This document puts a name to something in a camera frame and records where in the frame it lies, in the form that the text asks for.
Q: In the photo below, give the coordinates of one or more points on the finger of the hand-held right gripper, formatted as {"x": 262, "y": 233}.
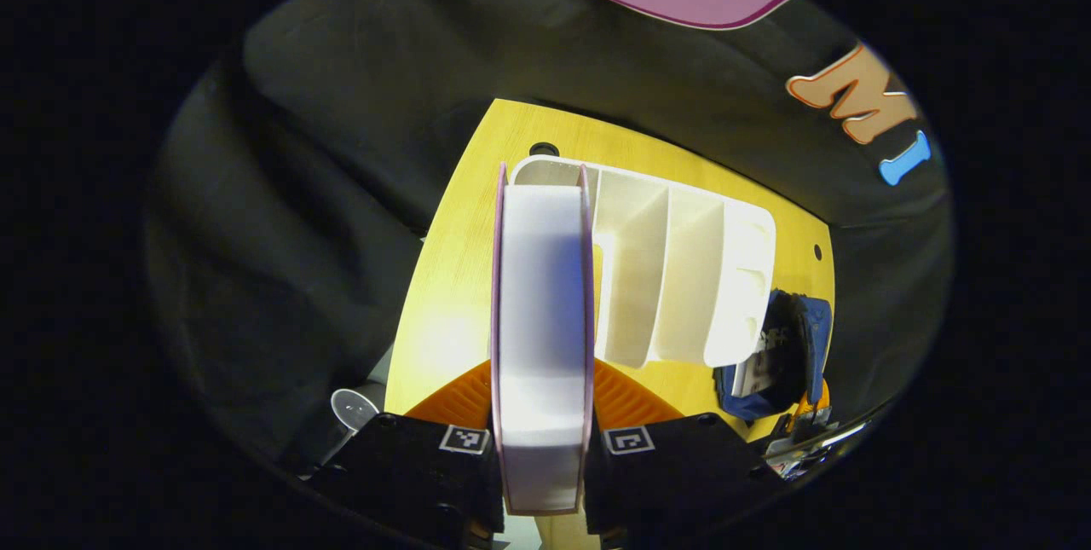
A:
{"x": 808, "y": 409}

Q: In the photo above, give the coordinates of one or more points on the black backdrop cloth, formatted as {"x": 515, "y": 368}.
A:
{"x": 298, "y": 192}

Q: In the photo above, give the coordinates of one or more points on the purple book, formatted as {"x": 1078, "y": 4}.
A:
{"x": 541, "y": 320}

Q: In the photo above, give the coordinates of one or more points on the black table grommet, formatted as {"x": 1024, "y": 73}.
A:
{"x": 544, "y": 148}

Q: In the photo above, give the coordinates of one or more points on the grey table leg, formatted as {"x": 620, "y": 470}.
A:
{"x": 351, "y": 413}

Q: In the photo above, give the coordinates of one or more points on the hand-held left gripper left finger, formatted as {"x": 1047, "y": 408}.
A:
{"x": 401, "y": 473}

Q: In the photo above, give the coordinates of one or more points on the blue schoolbag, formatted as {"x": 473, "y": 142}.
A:
{"x": 816, "y": 337}

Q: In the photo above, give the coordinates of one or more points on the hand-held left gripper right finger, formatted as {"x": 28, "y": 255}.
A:
{"x": 682, "y": 469}

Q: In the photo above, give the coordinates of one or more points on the white bookshelf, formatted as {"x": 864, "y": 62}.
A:
{"x": 682, "y": 277}

